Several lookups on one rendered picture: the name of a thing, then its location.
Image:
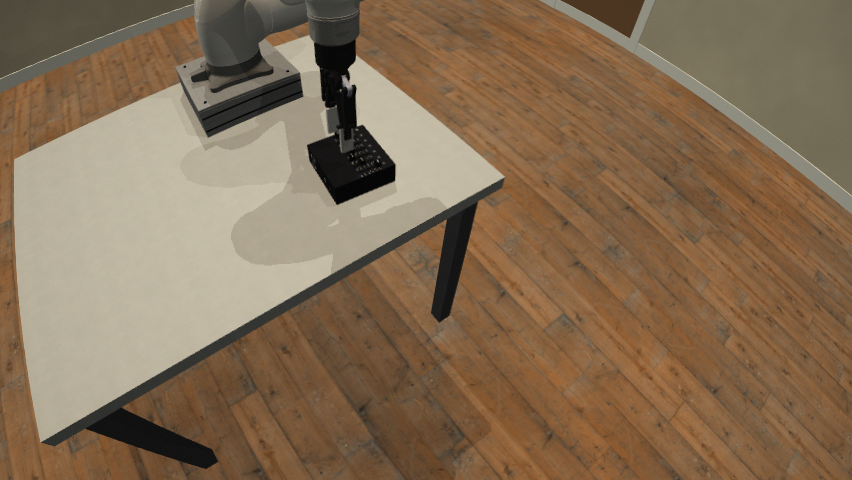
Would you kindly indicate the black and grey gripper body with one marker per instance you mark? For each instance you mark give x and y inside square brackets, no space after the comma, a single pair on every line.
[338,58]

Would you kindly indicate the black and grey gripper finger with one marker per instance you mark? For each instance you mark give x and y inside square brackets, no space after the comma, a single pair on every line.
[330,103]
[345,98]

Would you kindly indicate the black lighting desk panel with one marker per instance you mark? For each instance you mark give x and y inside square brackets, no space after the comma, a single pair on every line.
[345,176]

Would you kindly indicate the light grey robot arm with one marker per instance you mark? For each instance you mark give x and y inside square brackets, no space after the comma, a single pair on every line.
[229,33]

